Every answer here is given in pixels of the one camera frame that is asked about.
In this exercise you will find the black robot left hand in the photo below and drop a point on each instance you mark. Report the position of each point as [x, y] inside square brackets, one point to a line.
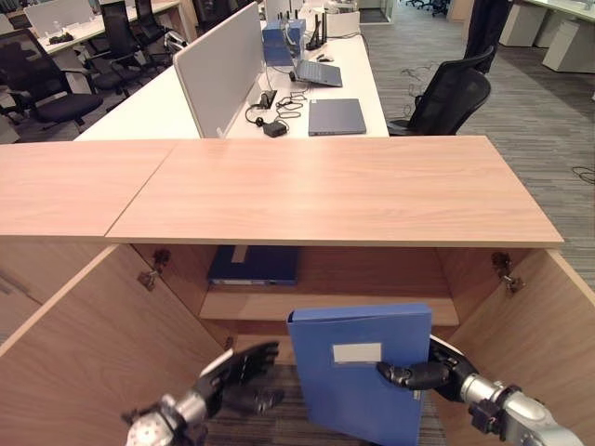
[241, 364]

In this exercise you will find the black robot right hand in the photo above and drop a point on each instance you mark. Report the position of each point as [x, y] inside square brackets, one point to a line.
[446, 371]

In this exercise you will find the blue box file folder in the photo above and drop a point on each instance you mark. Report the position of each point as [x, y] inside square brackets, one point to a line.
[358, 381]

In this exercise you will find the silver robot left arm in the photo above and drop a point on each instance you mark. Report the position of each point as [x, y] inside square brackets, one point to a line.
[162, 420]

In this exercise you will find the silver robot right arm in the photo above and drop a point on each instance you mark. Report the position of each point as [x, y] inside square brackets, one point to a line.
[516, 411]

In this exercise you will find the wooden cabinet shelf board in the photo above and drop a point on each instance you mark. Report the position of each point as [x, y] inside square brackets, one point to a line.
[260, 309]

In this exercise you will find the wooden cabinet right door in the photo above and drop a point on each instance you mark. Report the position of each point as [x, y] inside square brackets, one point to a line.
[525, 334]

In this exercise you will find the wooden cabinet door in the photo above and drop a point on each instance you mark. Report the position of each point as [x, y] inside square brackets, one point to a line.
[102, 353]
[525, 334]

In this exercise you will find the dark blue lying folder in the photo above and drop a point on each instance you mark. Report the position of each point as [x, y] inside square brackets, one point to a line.
[253, 269]

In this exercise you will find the wooden cabinet left door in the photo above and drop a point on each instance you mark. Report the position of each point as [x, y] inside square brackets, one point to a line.
[102, 353]

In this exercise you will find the open wooden office cabinet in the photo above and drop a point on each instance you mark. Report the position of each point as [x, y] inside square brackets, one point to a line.
[325, 190]

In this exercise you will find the long white office desk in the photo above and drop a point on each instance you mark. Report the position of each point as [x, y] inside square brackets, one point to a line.
[153, 107]

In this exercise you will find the black mesh office chair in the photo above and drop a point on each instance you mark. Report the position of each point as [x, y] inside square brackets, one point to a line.
[446, 97]

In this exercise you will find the black padded office chair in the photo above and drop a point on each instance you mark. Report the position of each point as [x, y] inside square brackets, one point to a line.
[42, 88]

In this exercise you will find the black high-back office chair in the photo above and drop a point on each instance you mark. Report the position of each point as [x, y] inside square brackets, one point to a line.
[118, 46]

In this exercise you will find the metal door hinge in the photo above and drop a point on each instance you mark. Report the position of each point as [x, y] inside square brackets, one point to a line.
[513, 283]
[147, 279]
[500, 262]

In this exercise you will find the black power adapter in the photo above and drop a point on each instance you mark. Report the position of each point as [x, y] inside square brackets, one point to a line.
[275, 129]

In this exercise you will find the closed blue-grey laptop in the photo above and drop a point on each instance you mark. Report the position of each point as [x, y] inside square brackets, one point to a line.
[336, 117]

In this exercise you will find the black desk power socket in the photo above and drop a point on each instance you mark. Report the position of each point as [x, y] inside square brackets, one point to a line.
[266, 99]

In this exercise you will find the grey desk divider panel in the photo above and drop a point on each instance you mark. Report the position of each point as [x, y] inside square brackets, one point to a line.
[218, 69]

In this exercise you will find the open blue-grey laptop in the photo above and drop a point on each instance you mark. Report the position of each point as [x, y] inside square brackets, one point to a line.
[321, 73]

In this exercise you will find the dark computer mouse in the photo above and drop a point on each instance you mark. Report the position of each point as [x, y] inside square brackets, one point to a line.
[326, 58]

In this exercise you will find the blue cardboard box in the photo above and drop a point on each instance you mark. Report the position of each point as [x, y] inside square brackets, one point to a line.
[276, 44]

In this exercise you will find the black router with antennas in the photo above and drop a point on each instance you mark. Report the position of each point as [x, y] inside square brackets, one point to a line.
[315, 35]

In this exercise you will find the small blue box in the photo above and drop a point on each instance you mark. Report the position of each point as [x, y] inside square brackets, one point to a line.
[297, 30]

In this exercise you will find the white pedestal cabinet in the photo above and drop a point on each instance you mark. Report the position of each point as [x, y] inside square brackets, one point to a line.
[569, 46]
[523, 23]

